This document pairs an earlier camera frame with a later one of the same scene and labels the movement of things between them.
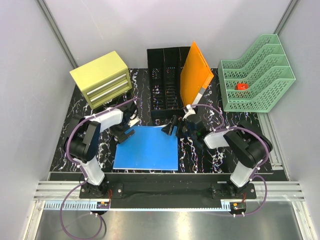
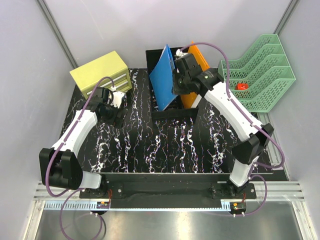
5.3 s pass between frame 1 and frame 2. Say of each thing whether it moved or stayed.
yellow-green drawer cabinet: stayed
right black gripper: moved
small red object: stayed
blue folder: moved
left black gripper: moved
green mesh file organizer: stayed
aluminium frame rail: stayed
